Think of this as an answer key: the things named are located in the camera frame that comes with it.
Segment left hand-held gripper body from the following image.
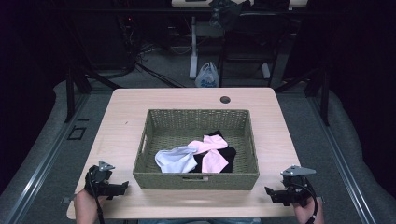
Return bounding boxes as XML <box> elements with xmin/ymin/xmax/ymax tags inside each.
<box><xmin>85</xmin><ymin>160</ymin><xmax>117</xmax><ymax>198</ymax></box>

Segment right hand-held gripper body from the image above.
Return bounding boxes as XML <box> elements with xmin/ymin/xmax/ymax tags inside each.
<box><xmin>279</xmin><ymin>164</ymin><xmax>314</xmax><ymax>207</ymax></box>

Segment person's right hand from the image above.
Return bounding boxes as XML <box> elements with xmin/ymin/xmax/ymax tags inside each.
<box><xmin>292</xmin><ymin>195</ymin><xmax>324</xmax><ymax>219</ymax></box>

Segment person's left hand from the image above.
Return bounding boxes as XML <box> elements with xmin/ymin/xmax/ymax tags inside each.
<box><xmin>74</xmin><ymin>186</ymin><xmax>108</xmax><ymax>210</ymax></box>

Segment black sock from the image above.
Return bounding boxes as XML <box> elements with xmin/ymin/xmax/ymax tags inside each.
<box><xmin>189</xmin><ymin>130</ymin><xmax>237</xmax><ymax>174</ymax></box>

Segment white sock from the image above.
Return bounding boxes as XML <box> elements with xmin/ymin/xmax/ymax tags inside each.
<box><xmin>154</xmin><ymin>146</ymin><xmax>199</xmax><ymax>174</ymax></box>

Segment pink sock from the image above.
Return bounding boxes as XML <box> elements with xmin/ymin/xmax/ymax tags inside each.
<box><xmin>187</xmin><ymin>133</ymin><xmax>230</xmax><ymax>174</ymax></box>

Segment green woven basket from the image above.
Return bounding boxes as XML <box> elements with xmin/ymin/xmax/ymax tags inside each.
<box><xmin>133</xmin><ymin>108</ymin><xmax>261</xmax><ymax>191</ymax></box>

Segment black metal stand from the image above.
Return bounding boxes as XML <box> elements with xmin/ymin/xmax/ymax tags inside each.
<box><xmin>64</xmin><ymin>65</ymin><xmax>123</xmax><ymax>123</ymax></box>
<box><xmin>274</xmin><ymin>64</ymin><xmax>331</xmax><ymax>127</ymax></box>

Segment white plastic bag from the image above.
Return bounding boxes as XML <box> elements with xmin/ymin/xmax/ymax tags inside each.
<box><xmin>194</xmin><ymin>62</ymin><xmax>220</xmax><ymax>89</ymax></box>

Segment white desk leg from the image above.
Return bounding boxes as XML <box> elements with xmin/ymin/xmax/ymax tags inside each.
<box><xmin>189</xmin><ymin>15</ymin><xmax>199</xmax><ymax>79</ymax></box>

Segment black chair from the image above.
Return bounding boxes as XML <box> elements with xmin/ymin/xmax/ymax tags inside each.
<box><xmin>217</xmin><ymin>8</ymin><xmax>283</xmax><ymax>89</ymax></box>

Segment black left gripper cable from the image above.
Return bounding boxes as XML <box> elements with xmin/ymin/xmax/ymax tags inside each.
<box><xmin>87</xmin><ymin>172</ymin><xmax>106</xmax><ymax>224</ymax></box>

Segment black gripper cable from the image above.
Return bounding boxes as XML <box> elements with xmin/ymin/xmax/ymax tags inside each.
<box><xmin>87</xmin><ymin>172</ymin><xmax>106</xmax><ymax>224</ymax></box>
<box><xmin>289</xmin><ymin>182</ymin><xmax>319</xmax><ymax>224</ymax></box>

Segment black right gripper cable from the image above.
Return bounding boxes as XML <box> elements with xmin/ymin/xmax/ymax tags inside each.
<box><xmin>289</xmin><ymin>182</ymin><xmax>319</xmax><ymax>224</ymax></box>

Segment aluminium floor rail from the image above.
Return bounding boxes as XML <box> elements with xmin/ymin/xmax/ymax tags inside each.
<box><xmin>5</xmin><ymin>92</ymin><xmax>92</xmax><ymax>224</ymax></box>
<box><xmin>306</xmin><ymin>92</ymin><xmax>378</xmax><ymax>224</ymax></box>

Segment black floor cables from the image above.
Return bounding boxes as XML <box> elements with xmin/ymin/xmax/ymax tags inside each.
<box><xmin>118</xmin><ymin>15</ymin><xmax>188</xmax><ymax>89</ymax></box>

